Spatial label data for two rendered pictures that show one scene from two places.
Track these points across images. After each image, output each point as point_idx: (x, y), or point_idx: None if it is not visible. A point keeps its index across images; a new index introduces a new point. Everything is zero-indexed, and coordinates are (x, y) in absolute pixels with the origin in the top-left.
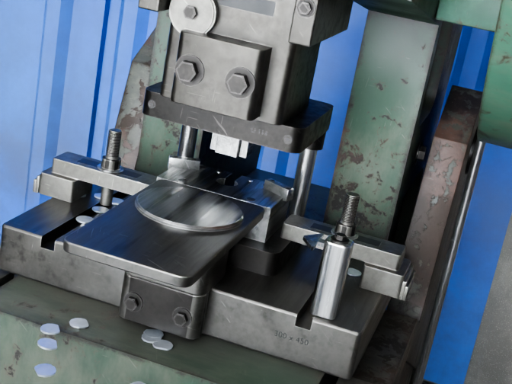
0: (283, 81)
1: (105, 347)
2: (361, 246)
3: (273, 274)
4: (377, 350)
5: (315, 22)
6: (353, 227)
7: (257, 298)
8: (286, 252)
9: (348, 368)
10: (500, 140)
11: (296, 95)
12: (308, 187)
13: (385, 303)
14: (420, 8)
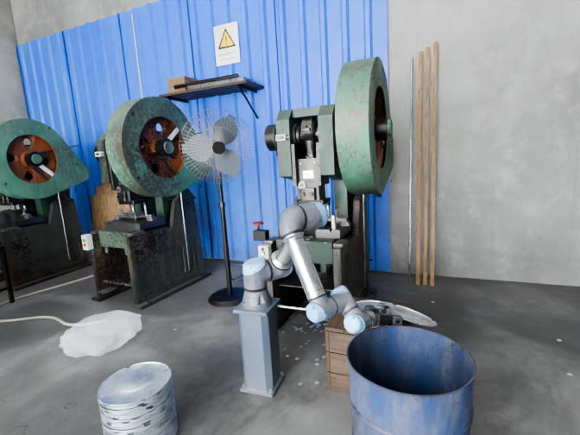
0: (318, 192)
1: None
2: (339, 218)
3: (324, 226)
4: (347, 237)
5: (321, 181)
6: (337, 216)
7: (322, 229)
8: (326, 223)
9: (339, 236)
10: (352, 192)
11: (322, 195)
12: (329, 212)
13: (347, 230)
14: (337, 175)
